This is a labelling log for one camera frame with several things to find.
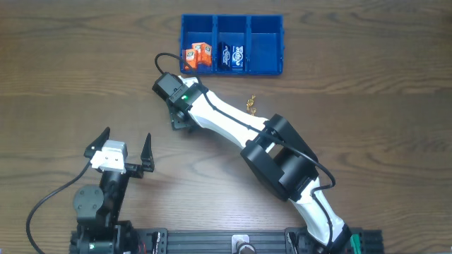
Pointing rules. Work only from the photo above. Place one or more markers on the blue tray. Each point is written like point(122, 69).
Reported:
point(265, 53)

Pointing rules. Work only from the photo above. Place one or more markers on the blue candy pack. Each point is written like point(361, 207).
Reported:
point(237, 56)
point(225, 55)

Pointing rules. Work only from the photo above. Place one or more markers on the mounting rail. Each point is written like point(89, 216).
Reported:
point(205, 241)

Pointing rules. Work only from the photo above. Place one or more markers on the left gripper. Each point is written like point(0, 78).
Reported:
point(134, 170)

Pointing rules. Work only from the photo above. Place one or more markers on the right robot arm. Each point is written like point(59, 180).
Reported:
point(226, 120)

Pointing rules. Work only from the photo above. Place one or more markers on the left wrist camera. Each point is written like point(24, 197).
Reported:
point(110, 156)

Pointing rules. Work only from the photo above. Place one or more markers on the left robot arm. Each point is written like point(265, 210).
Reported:
point(88, 202)

